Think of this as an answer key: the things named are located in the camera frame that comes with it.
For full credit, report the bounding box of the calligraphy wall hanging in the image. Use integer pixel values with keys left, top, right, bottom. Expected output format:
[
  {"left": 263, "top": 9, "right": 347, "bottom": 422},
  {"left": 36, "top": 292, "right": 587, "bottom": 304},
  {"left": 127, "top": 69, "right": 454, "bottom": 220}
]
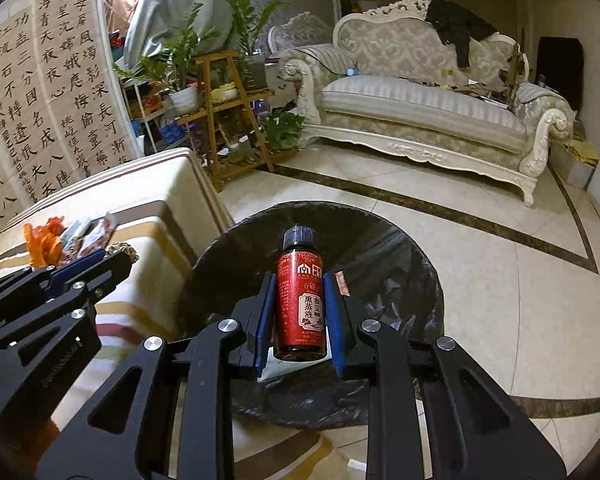
[{"left": 0, "top": 0, "right": 143, "bottom": 256}]

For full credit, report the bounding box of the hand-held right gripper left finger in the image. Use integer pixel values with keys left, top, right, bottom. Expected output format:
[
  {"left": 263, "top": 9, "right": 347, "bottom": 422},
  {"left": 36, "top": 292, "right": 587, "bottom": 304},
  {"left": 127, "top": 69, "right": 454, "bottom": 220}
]
[{"left": 35, "top": 270, "right": 281, "bottom": 480}]

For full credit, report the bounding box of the grey-blue curtain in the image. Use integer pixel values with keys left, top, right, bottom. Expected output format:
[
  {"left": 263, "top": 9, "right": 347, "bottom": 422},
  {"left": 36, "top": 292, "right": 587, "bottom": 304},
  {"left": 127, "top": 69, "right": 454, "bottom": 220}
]
[{"left": 122, "top": 0, "right": 253, "bottom": 68}]

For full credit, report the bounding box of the wooden plant stand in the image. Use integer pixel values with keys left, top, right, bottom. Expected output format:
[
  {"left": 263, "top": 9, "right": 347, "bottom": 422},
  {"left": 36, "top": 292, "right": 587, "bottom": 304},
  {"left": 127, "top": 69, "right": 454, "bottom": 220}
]
[{"left": 177, "top": 52, "right": 301, "bottom": 191}]

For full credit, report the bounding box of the tall plant in dark pot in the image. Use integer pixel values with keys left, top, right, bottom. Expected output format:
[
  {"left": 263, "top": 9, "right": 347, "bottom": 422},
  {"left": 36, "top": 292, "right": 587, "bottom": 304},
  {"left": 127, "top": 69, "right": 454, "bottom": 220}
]
[{"left": 215, "top": 0, "right": 286, "bottom": 91}]

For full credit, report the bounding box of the colourful snack wrapper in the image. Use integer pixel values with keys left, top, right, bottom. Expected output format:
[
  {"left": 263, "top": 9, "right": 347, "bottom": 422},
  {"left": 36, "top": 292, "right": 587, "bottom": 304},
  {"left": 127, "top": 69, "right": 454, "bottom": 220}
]
[{"left": 60, "top": 212, "right": 118, "bottom": 261}]

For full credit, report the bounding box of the red label glass bottle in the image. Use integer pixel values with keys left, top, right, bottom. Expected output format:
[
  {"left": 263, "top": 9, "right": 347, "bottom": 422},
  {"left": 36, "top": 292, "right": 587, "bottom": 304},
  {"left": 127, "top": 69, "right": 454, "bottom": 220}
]
[{"left": 272, "top": 226, "right": 328, "bottom": 362}]

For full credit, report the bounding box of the low leafy green plant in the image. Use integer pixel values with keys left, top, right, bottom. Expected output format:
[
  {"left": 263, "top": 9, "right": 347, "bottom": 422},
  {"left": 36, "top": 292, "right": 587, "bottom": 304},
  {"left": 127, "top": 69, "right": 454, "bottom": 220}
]
[{"left": 260, "top": 110, "right": 306, "bottom": 153}]

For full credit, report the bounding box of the blue crate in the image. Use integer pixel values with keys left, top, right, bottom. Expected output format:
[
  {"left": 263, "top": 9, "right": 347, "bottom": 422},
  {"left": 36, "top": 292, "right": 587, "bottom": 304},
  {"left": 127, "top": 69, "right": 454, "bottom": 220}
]
[{"left": 157, "top": 120, "right": 188, "bottom": 146}]

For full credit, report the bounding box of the white metal shelf rack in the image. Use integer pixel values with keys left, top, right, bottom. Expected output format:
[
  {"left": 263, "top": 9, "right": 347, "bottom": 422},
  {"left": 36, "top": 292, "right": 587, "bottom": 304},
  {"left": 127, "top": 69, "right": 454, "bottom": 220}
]
[{"left": 120, "top": 72, "right": 191, "bottom": 153}]

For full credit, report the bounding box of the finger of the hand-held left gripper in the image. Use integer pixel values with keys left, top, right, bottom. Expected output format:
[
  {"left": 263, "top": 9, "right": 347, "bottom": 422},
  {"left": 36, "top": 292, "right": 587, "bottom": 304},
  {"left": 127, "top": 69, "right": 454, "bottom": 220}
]
[
  {"left": 0, "top": 254, "right": 134, "bottom": 347},
  {"left": 0, "top": 249, "right": 107, "bottom": 318}
]

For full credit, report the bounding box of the clutter pile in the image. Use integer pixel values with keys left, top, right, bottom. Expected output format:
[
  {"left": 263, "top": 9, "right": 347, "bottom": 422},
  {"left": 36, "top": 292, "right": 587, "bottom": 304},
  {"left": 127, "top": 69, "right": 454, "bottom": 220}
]
[{"left": 445, "top": 67, "right": 526, "bottom": 106}]

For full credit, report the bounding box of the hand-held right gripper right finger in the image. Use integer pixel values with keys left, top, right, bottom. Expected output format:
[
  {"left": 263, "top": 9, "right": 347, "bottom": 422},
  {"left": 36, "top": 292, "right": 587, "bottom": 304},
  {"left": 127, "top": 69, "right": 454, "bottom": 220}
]
[{"left": 322, "top": 272, "right": 568, "bottom": 480}]

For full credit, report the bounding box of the black clothing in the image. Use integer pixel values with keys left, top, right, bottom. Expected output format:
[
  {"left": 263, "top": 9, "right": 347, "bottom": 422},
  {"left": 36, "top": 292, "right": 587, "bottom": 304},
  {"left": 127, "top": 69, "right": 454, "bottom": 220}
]
[{"left": 425, "top": 0, "right": 501, "bottom": 68}]

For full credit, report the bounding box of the crumpled brown wrapper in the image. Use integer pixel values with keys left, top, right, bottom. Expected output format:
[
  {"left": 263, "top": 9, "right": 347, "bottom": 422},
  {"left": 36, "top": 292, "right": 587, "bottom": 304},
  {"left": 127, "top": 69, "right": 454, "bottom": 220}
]
[{"left": 105, "top": 241, "right": 140, "bottom": 263}]

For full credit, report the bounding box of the striped tablecloth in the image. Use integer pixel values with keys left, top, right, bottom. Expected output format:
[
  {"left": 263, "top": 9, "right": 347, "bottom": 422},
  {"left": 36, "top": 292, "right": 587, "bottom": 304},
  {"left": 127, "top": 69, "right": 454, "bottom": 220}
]
[{"left": 0, "top": 147, "right": 341, "bottom": 480}]

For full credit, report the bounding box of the ornate cream armchair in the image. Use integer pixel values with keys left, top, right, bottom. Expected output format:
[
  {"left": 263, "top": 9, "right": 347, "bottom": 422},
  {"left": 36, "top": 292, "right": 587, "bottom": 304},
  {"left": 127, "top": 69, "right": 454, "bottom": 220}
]
[{"left": 267, "top": 11, "right": 336, "bottom": 56}]

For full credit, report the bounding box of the potted plant in white pot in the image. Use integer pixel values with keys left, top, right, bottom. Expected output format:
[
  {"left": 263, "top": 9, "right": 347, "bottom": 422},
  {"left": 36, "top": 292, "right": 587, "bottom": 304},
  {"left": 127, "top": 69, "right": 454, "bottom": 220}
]
[{"left": 112, "top": 2, "right": 221, "bottom": 115}]

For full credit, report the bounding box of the orange plastic bag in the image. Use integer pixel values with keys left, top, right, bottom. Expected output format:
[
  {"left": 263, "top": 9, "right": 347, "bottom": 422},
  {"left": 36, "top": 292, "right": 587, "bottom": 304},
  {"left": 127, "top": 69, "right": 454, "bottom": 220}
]
[{"left": 22, "top": 216, "right": 67, "bottom": 268}]

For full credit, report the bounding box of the round bin with black bag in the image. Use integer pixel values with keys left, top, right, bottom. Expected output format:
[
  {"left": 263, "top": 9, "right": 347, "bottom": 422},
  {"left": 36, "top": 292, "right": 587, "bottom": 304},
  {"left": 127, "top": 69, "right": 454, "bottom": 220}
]
[{"left": 182, "top": 201, "right": 445, "bottom": 431}]

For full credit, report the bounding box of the ornate cream sofa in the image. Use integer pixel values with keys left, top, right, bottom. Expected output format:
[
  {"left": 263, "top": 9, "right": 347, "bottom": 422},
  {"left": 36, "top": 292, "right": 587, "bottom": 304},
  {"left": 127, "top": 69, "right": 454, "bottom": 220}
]
[{"left": 282, "top": 0, "right": 576, "bottom": 207}]

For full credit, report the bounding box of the cardboard box with yellow papers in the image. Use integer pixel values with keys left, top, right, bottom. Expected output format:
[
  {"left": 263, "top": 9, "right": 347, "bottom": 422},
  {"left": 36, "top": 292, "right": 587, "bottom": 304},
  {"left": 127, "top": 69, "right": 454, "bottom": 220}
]
[{"left": 550, "top": 137, "right": 600, "bottom": 191}]

